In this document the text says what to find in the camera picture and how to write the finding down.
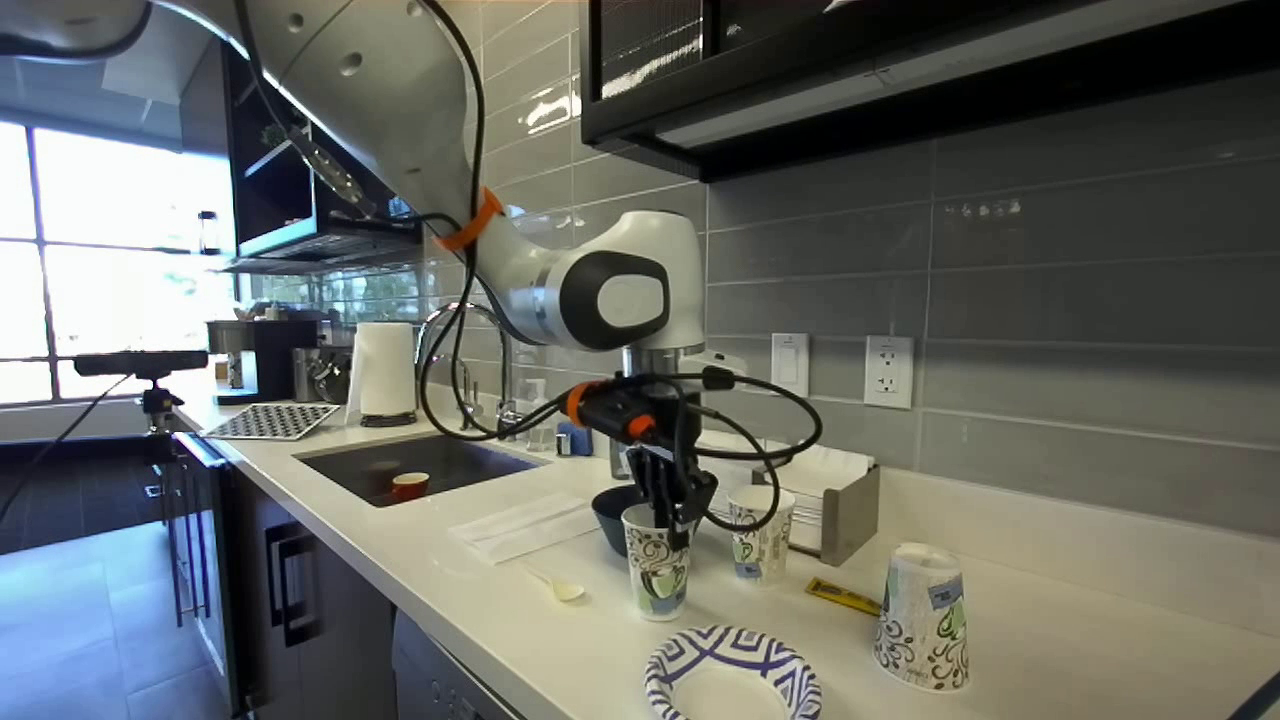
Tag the red cup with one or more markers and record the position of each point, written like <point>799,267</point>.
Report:
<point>410,486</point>

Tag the metal napkin holder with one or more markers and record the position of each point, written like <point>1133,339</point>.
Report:
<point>850,515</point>

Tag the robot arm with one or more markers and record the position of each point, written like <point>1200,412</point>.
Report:
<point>400,120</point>

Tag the white switch plate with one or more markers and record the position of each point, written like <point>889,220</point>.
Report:
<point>789,365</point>

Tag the white plastic spoon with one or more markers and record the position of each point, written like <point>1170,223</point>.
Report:
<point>565,589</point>

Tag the camera on tripod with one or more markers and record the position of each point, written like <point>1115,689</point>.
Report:
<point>140,365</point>

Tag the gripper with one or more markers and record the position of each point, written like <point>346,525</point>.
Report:
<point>690,482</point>

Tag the black wall cabinet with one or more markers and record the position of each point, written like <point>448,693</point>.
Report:
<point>900,60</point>

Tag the white wall socket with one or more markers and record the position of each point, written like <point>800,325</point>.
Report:
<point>888,372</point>

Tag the yellow sachet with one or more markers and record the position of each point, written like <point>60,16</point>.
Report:
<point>843,596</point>

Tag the chrome tap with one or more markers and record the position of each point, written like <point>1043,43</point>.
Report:
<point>497,345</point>

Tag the patterned paper cup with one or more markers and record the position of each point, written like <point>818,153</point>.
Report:
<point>760,540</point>
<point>655,580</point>
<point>922,620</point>

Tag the sink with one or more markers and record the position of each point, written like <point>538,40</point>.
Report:
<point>420,460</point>

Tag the window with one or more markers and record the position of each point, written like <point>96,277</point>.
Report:
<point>110,270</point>

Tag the black coffee maker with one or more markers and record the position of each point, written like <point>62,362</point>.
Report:
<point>262,355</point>

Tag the stack of white napkins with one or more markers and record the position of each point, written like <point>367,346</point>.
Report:
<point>822,470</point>

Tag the paper towel roll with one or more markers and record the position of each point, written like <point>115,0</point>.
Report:
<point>384,370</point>

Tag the metal kettle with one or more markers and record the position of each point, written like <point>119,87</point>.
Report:
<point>325,378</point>

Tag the checkered mat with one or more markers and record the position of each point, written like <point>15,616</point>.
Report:
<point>272,420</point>

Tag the clear soap bottle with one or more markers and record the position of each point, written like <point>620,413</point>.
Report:
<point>536,420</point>

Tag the white paper napkin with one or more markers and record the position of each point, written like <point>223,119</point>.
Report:
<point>520,528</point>

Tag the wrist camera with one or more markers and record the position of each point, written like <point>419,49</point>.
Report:
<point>612,405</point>

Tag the blue patterned paper bowl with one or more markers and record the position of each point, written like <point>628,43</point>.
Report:
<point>730,665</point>

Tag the blue sponge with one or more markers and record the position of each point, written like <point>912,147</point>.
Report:
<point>574,440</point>

